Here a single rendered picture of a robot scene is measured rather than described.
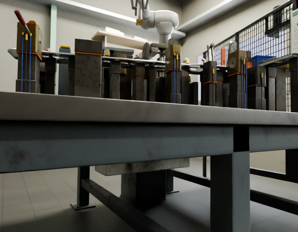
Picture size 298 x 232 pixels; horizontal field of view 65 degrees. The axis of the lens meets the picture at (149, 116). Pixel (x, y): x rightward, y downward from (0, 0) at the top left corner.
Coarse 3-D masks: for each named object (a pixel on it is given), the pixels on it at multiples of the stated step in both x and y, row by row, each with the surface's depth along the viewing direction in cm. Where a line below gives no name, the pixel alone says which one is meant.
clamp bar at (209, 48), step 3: (207, 45) 160; (210, 45) 157; (213, 45) 157; (207, 48) 160; (210, 48) 160; (207, 51) 160; (210, 51) 160; (207, 54) 160; (210, 54) 159; (213, 54) 159; (210, 57) 159; (213, 57) 158; (210, 60) 157; (213, 60) 158
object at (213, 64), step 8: (208, 64) 119; (216, 64) 120; (208, 72) 119; (216, 72) 120; (208, 80) 119; (216, 80) 119; (208, 88) 120; (208, 96) 120; (208, 104) 119; (216, 104) 119
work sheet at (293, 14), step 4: (292, 12) 160; (296, 12) 157; (292, 16) 160; (296, 16) 157; (292, 20) 160; (296, 20) 157; (292, 24) 160; (296, 24) 157; (292, 28) 160; (296, 28) 157; (292, 32) 160; (296, 32) 157; (292, 36) 160; (296, 36) 157; (292, 40) 160; (296, 40) 157; (292, 44) 160; (296, 44) 157; (292, 48) 160; (296, 48) 157; (292, 52) 160; (296, 52) 157
